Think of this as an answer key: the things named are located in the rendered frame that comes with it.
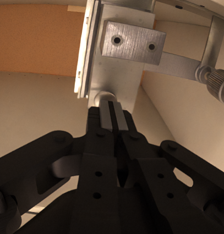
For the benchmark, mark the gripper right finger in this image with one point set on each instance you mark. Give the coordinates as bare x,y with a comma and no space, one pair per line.
150,164

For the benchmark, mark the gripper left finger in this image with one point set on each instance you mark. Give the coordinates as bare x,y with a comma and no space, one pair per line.
97,164

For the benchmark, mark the silver round plunger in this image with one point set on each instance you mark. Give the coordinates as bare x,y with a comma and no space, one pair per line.
104,96

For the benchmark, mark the silver latch body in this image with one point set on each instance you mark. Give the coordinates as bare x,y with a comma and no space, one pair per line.
119,77

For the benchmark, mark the silver knurled depth knob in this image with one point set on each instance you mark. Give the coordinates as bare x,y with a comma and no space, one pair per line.
219,86

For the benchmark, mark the bright metal mounting plate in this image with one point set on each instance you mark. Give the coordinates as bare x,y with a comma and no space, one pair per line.
86,55

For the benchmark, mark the grey strike block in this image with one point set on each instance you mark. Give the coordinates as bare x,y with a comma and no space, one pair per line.
132,42

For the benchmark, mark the grey flat bar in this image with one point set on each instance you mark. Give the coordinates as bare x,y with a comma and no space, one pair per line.
176,66

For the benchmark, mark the orange wooden panel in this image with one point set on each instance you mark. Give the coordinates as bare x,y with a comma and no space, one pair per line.
34,40

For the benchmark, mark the silver upright bracket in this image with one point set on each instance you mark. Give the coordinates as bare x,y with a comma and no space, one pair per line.
213,42

